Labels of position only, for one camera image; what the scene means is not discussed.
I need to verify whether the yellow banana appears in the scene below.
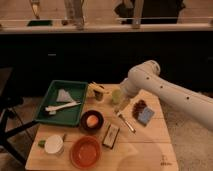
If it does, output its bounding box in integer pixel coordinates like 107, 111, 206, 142
89, 83, 104, 93

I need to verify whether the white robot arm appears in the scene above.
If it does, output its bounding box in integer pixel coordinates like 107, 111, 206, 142
115, 60, 213, 132

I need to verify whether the dark bowl with orange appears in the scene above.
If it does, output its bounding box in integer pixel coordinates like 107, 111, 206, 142
80, 110, 104, 134

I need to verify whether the red bowl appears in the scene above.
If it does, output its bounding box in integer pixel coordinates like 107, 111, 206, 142
69, 136, 101, 170

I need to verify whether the green plastic cup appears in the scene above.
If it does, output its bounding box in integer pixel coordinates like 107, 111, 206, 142
112, 89, 121, 104

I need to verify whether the brown grape bunch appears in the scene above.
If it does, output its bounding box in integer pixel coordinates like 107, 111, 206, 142
132, 100, 147, 118

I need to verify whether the small dark can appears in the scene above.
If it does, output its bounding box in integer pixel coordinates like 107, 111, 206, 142
94, 90, 104, 101

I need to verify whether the blue sponge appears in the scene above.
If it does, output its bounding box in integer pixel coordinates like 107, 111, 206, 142
137, 107, 154, 126

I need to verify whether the black white small box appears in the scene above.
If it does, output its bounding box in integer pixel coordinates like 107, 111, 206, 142
102, 124, 120, 149

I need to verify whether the grey folded cloth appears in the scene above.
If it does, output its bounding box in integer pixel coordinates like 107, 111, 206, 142
56, 89, 73, 102

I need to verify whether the green plastic tray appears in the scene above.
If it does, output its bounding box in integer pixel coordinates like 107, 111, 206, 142
35, 80, 88, 127

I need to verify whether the white spatula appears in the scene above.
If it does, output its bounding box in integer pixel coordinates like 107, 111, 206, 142
45, 102, 81, 112

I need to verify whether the white cup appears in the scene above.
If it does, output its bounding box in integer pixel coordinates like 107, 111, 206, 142
44, 135, 63, 155

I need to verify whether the green lime piece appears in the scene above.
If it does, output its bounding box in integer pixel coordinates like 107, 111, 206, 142
38, 140, 46, 148

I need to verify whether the black chair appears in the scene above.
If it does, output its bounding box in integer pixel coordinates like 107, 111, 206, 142
0, 68, 37, 165

